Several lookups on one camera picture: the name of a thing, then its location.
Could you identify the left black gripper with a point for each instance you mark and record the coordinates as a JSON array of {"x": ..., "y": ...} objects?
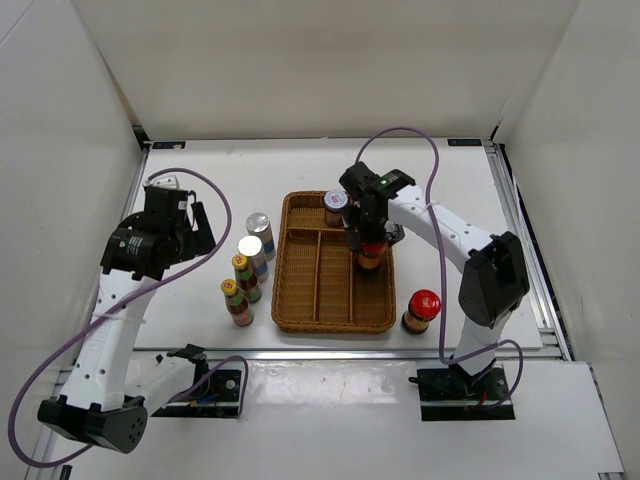
[{"x": 199, "y": 241}]

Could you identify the wicker divided basket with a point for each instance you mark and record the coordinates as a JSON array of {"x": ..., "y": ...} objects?
[{"x": 318, "y": 286}]

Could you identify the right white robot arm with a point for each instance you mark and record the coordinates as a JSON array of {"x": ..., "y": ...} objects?
[{"x": 494, "y": 277}]

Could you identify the green-label sauce bottle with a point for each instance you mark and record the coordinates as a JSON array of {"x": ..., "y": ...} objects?
[
  {"x": 236, "y": 304},
  {"x": 246, "y": 279}
]

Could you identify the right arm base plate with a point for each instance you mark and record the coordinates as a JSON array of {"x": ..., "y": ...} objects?
[{"x": 450, "y": 394}]

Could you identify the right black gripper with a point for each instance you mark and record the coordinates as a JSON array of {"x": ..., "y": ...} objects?
[{"x": 392, "y": 232}]

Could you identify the silver-top blue can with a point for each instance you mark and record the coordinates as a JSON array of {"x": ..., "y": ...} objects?
[
  {"x": 252, "y": 248},
  {"x": 258, "y": 224}
]

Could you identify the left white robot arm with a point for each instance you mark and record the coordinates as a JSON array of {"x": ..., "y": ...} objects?
[{"x": 97, "y": 406}]

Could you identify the white-lid jar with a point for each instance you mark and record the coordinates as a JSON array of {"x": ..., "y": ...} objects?
[{"x": 335, "y": 202}]

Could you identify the red-lid sauce jar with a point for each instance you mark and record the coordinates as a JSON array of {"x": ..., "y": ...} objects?
[
  {"x": 369, "y": 257},
  {"x": 423, "y": 307}
]

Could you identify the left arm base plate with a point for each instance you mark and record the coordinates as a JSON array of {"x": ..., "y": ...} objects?
[{"x": 220, "y": 396}]

